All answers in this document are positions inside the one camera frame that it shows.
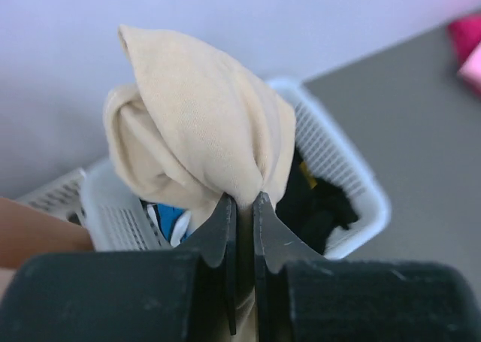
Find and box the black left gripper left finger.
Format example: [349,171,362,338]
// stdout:
[180,194,237,335]

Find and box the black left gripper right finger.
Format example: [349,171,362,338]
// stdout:
[253,192,325,341]

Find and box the beige t shirt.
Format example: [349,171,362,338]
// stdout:
[103,25,296,341]

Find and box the black t shirt in basket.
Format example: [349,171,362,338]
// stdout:
[276,150,359,254]

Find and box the blue white t shirt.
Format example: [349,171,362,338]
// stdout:
[141,200,192,247]

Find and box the white plastic laundry basket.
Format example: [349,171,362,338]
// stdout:
[80,77,391,260]

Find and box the white mesh file organizer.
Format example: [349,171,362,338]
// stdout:
[17,168,86,225]

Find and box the brown paper folder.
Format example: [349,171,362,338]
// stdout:
[1,198,94,270]

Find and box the pink folded t shirt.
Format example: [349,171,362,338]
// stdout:
[458,44,481,96]

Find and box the magenta folded t shirt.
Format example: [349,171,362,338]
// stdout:
[447,14,480,64]

